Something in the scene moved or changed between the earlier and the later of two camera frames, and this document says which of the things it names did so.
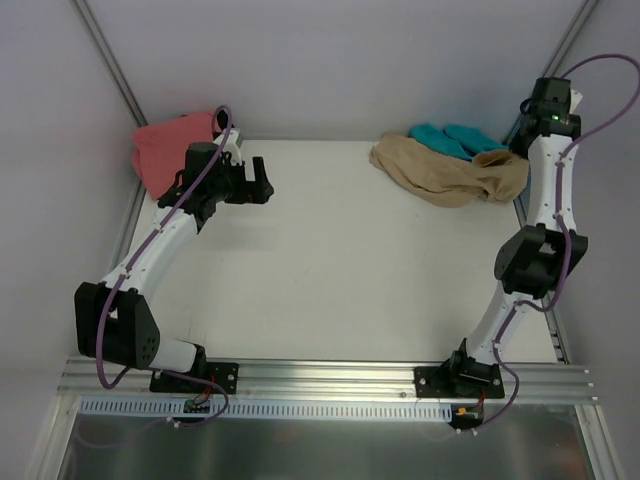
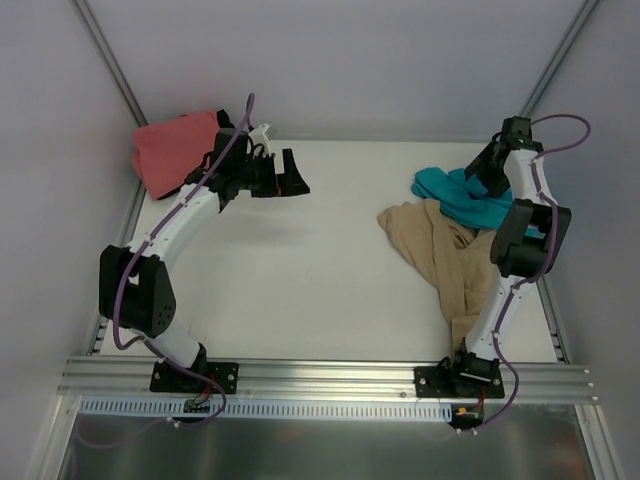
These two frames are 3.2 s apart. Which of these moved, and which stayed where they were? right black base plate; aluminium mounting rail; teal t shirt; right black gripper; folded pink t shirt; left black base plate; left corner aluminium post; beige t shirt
Moved: teal t shirt; beige t shirt; right black gripper
Stayed: aluminium mounting rail; left black base plate; left corner aluminium post; folded pink t shirt; right black base plate
